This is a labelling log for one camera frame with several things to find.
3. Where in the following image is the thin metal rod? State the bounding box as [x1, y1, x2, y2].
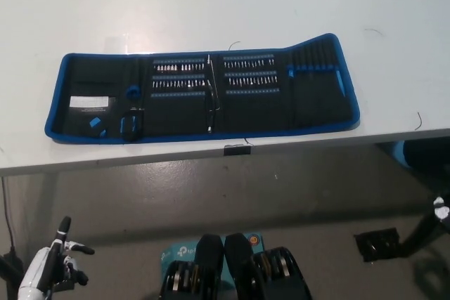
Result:
[207, 53, 221, 107]

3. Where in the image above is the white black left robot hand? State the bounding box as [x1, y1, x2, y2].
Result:
[17, 216, 96, 300]

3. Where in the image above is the black power adapter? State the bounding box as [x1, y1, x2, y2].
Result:
[0, 252, 24, 282]

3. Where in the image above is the blue round object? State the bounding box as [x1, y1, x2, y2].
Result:
[388, 141, 411, 167]

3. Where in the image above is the black blue strap tool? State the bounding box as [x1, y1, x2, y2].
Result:
[118, 108, 145, 143]

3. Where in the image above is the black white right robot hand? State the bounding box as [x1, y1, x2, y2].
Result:
[432, 196, 450, 224]

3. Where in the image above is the teal tp-link cardboard box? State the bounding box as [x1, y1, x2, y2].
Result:
[160, 232, 264, 287]

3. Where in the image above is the black power cable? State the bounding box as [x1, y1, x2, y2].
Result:
[1, 176, 15, 255]

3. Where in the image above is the black toolkit case blue trim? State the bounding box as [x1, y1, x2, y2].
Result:
[44, 32, 361, 145]

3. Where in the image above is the black card white label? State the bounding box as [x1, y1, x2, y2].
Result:
[67, 94, 115, 117]

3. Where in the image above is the black floor plate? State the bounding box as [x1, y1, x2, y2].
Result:
[354, 228, 401, 262]

